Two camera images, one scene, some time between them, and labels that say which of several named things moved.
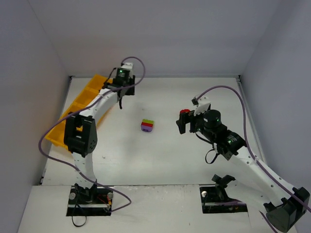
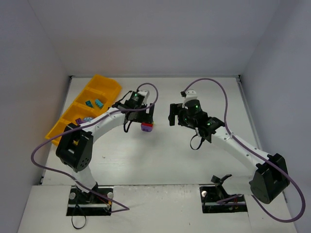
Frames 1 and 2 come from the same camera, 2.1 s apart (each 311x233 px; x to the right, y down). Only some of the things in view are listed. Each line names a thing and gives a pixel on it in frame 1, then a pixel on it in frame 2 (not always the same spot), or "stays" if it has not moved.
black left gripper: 129,87 → 147,115
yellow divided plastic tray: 87,90 stays
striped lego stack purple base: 147,125 stays
